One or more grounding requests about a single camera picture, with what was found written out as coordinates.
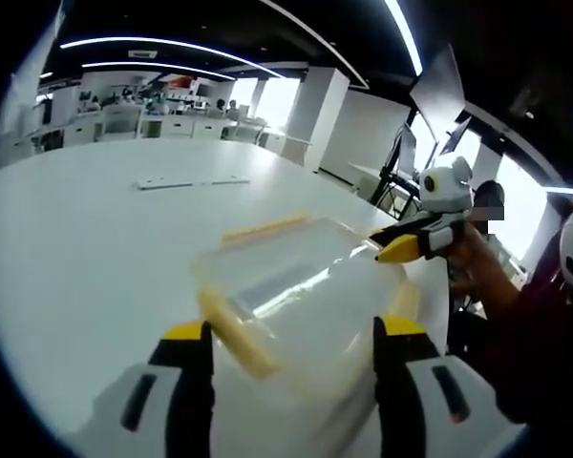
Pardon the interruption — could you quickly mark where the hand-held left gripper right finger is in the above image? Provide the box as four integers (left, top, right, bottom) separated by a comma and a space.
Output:
372, 315, 508, 458

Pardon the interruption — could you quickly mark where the open laptop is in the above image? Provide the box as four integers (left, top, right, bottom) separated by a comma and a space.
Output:
392, 122, 419, 178

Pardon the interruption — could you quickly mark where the black metal stand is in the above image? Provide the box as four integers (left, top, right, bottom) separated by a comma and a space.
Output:
368, 137, 424, 217

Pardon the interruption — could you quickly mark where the white ceiling light strip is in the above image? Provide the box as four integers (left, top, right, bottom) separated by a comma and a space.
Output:
383, 0, 424, 76
59, 36, 287, 80
82, 60, 237, 81

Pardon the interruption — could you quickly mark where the white square pillar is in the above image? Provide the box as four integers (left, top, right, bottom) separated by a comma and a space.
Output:
285, 65, 350, 167

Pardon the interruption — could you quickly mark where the large dark monitor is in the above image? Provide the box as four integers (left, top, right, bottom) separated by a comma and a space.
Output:
408, 44, 468, 140

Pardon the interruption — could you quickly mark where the row of white office desks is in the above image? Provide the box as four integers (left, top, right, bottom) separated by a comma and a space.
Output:
28, 102, 290, 152

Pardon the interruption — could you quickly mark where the clear lid with yellow latches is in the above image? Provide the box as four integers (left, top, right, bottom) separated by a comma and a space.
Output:
189, 213, 424, 398

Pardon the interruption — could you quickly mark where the clear storage box lid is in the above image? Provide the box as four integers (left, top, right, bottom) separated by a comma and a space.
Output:
190, 215, 412, 395

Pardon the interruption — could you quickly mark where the dark tilted screen panel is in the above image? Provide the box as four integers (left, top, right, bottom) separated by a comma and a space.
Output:
437, 115, 474, 157

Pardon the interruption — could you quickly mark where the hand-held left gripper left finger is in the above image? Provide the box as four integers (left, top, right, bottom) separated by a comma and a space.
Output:
92, 320, 217, 458

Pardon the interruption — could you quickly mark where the white flat table plate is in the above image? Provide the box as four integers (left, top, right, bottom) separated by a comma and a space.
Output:
135, 173, 252, 192

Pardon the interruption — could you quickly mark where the person's right hand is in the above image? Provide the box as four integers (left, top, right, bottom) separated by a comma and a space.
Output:
446, 219, 507, 300

